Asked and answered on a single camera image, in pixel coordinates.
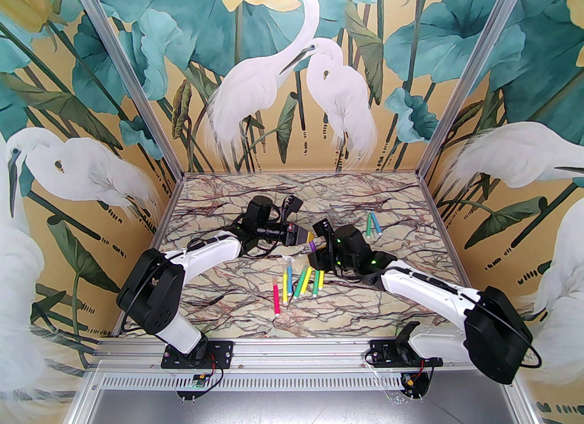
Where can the wide aluminium frame rail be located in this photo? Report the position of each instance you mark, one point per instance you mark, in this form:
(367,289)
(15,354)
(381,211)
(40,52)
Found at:
(296,354)

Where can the yellow marker pen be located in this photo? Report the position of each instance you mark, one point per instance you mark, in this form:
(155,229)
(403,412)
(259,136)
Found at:
(321,280)
(285,290)
(308,274)

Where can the thin aluminium frame rail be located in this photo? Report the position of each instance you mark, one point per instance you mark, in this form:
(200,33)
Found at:
(301,173)

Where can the green marker pen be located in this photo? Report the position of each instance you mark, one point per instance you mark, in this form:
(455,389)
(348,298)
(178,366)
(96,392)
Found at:
(369,222)
(300,283)
(316,283)

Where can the clear pen cap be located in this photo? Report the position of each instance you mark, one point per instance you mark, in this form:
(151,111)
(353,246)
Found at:
(287,258)

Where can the pink marker pen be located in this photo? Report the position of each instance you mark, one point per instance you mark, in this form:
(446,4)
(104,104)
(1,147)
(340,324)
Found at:
(276,299)

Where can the blue marker pen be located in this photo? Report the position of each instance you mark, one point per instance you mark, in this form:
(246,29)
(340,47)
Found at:
(378,225)
(290,278)

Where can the aluminium frame post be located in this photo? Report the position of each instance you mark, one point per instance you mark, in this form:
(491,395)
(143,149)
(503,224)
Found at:
(474,66)
(127,66)

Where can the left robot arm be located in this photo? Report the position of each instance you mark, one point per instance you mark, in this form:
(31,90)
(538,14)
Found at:
(205,253)

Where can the grey metal panel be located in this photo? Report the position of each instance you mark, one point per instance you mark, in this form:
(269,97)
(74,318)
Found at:
(292,411)

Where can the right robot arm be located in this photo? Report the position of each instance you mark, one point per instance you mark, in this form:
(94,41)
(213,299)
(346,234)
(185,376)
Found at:
(424,290)

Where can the slotted aluminium panel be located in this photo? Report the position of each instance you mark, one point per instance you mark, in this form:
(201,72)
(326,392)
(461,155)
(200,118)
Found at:
(296,383)

